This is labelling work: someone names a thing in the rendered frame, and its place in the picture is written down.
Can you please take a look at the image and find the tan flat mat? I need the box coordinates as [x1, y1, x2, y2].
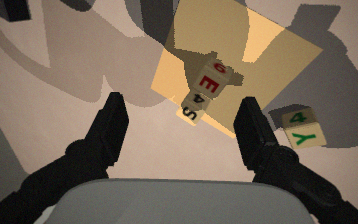
[151, 0, 323, 138]

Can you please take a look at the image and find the tan letter block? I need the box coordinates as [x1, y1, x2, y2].
[176, 89, 211, 126]
[192, 57, 233, 100]
[282, 107, 326, 149]

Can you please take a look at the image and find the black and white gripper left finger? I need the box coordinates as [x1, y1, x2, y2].
[0, 92, 129, 224]

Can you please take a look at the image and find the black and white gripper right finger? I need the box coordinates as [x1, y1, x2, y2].
[233, 96, 358, 224]

